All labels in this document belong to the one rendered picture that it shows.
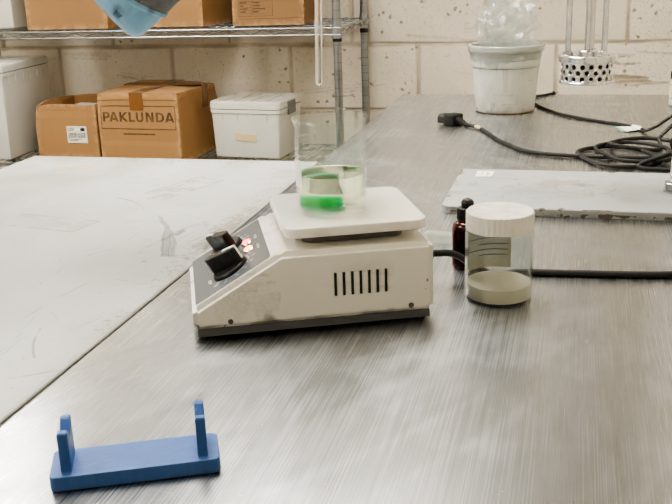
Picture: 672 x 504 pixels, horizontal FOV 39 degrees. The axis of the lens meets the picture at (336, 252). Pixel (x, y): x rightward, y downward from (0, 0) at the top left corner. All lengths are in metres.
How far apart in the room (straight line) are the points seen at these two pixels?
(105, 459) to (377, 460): 0.16
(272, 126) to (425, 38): 0.60
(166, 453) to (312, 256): 0.23
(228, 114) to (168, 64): 0.48
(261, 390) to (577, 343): 0.25
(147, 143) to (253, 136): 0.34
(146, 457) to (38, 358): 0.21
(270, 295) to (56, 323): 0.20
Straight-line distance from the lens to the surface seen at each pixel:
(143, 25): 1.03
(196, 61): 3.47
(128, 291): 0.91
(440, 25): 3.23
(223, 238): 0.83
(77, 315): 0.86
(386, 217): 0.78
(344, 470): 0.58
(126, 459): 0.59
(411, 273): 0.78
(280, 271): 0.76
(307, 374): 0.70
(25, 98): 3.47
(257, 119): 3.08
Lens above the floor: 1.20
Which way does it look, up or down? 18 degrees down
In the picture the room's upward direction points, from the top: 2 degrees counter-clockwise
